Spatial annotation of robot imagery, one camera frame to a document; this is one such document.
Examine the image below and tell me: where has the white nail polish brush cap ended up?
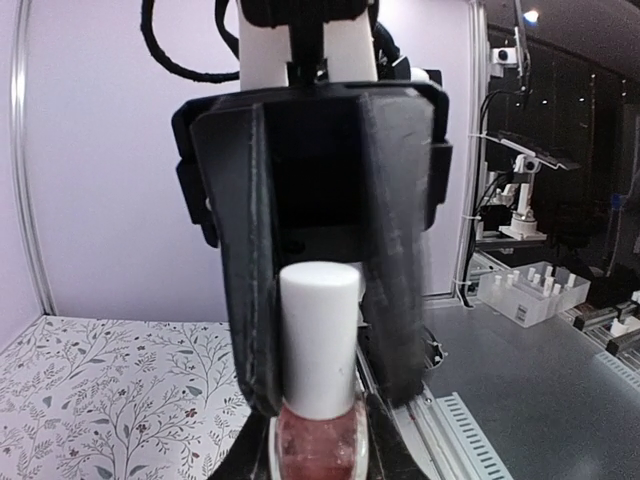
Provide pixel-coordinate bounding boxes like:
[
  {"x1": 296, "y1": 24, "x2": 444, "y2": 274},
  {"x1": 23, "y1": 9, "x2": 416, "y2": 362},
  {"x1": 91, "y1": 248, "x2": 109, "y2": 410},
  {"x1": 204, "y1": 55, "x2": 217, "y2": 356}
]
[{"x1": 279, "y1": 261, "x2": 361, "y2": 420}]

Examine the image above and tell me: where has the left aluminium frame post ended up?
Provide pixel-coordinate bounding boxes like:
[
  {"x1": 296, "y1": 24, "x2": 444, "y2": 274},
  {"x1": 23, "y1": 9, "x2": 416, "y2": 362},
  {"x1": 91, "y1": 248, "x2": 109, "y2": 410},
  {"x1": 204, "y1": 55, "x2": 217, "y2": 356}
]
[{"x1": 9, "y1": 0, "x2": 59, "y2": 316}]

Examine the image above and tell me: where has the aluminium frame post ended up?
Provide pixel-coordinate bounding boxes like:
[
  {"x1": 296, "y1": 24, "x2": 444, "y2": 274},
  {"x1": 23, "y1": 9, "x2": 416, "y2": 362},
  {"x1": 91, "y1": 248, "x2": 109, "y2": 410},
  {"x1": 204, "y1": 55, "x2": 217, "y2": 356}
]
[
  {"x1": 453, "y1": 1, "x2": 489, "y2": 304},
  {"x1": 9, "y1": 0, "x2": 59, "y2": 316}
]

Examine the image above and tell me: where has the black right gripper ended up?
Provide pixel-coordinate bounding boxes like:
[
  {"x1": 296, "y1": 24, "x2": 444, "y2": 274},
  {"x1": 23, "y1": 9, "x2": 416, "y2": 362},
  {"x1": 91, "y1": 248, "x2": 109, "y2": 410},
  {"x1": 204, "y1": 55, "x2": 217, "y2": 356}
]
[{"x1": 171, "y1": 81, "x2": 453, "y2": 417}]

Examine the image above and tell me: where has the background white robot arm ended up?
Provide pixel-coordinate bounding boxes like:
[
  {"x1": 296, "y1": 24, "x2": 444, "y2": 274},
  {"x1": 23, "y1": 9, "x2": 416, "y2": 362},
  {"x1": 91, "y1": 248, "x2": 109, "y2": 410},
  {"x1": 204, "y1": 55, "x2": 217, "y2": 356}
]
[{"x1": 207, "y1": 172, "x2": 535, "y2": 479}]

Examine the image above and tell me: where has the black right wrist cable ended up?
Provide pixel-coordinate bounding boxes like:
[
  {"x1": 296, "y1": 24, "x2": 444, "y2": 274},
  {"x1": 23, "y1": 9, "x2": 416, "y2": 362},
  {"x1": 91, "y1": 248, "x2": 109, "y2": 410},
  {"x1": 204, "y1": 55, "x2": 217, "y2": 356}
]
[{"x1": 139, "y1": 0, "x2": 241, "y2": 84}]

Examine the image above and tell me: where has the floral patterned table mat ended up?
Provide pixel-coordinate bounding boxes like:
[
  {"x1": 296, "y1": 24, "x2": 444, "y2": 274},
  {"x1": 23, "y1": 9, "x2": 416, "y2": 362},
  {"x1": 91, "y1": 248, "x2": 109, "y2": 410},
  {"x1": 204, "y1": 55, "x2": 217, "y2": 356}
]
[{"x1": 1, "y1": 316, "x2": 249, "y2": 479}]

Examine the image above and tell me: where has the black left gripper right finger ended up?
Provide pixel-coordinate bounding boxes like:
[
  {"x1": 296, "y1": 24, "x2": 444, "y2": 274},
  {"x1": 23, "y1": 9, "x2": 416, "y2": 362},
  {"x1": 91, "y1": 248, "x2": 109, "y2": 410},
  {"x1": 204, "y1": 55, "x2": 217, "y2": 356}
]
[{"x1": 365, "y1": 393, "x2": 429, "y2": 480}]

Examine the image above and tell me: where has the front aluminium rail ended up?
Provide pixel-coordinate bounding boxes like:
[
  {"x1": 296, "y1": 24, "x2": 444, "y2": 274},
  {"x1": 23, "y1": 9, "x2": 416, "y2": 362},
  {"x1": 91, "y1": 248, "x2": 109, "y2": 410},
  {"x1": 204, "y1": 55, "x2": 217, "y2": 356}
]
[{"x1": 359, "y1": 349, "x2": 516, "y2": 480}]

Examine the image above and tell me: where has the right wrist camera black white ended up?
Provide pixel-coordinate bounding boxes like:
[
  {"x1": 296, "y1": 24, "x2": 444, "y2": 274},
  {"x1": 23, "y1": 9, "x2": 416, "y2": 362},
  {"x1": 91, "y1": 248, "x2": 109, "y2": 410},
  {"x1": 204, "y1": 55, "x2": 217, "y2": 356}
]
[{"x1": 237, "y1": 1, "x2": 378, "y2": 91}]

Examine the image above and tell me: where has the right aluminium frame post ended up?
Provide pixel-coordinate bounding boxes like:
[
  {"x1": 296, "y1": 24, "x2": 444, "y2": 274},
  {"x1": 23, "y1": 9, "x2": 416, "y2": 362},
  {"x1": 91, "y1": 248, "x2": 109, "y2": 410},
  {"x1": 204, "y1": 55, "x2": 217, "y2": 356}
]
[{"x1": 453, "y1": 1, "x2": 489, "y2": 304}]

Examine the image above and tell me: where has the pink nail polish bottle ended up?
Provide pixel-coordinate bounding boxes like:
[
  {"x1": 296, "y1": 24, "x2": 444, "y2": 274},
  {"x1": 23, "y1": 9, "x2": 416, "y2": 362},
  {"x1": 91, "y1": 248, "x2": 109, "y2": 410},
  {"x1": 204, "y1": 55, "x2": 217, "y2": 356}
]
[{"x1": 268, "y1": 393, "x2": 369, "y2": 479}]

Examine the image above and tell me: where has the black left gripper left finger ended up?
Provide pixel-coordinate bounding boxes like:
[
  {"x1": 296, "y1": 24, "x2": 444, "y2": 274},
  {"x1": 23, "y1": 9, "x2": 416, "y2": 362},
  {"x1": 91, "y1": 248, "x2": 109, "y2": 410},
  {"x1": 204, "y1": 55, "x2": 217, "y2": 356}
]
[{"x1": 208, "y1": 414, "x2": 271, "y2": 480}]

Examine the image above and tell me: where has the clear box of white bottles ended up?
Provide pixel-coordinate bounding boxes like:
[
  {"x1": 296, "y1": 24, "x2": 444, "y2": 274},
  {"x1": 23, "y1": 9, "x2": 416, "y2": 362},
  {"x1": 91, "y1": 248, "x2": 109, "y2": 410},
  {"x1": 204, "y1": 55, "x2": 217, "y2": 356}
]
[{"x1": 477, "y1": 262, "x2": 591, "y2": 328}]

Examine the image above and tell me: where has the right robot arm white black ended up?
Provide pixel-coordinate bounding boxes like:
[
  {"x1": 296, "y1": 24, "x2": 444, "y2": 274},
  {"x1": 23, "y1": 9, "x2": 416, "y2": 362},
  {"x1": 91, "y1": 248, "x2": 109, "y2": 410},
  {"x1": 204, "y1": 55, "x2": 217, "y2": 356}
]
[{"x1": 172, "y1": 25, "x2": 451, "y2": 416}]

